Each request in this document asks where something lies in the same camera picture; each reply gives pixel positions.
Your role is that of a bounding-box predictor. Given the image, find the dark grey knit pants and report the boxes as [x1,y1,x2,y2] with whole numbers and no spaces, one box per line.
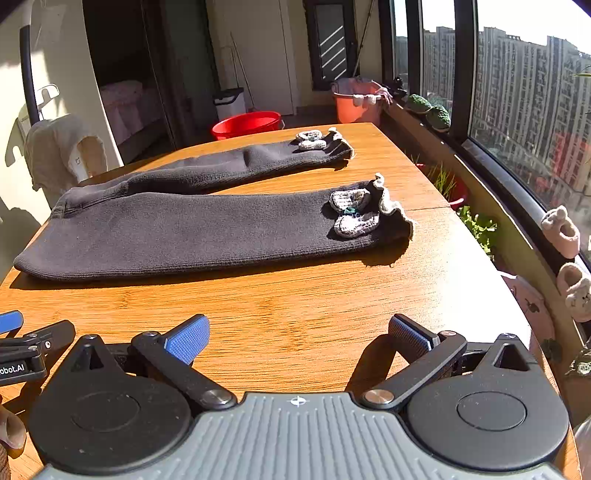
[14,129,415,282]

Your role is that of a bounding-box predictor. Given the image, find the pink baby shoe lower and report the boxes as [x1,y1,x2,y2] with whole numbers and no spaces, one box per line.
[557,263,591,323]

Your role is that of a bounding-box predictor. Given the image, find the pink baby shoe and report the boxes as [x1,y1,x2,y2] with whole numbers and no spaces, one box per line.
[540,205,580,259]
[557,263,591,323]

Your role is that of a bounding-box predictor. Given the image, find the red flower pot with grass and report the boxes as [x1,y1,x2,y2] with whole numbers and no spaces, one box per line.
[416,163,469,211]

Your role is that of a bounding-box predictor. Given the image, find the cream cloth on mop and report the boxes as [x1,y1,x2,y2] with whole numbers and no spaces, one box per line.
[24,114,107,194]

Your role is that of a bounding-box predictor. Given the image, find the pink baby shoe upper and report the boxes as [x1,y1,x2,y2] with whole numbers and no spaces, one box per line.
[540,205,580,259]

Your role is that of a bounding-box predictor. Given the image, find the green moss plant right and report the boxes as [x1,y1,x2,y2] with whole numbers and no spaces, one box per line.
[425,105,451,133]

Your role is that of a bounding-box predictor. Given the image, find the green moss plant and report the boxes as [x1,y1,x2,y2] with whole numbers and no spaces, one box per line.
[405,94,433,115]
[425,105,451,133]

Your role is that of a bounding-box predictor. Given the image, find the red plastic basin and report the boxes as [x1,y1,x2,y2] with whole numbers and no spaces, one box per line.
[211,111,283,140]

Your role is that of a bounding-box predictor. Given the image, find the pink bed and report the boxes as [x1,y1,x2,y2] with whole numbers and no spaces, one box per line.
[99,80,162,145]

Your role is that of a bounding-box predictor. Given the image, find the green moss plant left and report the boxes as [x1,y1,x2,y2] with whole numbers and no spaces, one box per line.
[405,94,433,115]

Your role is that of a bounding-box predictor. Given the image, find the white trash bin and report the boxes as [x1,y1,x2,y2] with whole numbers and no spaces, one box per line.
[213,87,246,121]

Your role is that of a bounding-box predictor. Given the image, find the orange plastic bucket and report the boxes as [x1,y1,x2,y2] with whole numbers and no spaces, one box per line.
[331,77,393,126]

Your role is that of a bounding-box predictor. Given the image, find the black and white mop handle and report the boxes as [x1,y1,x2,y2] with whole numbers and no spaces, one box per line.
[19,24,40,126]

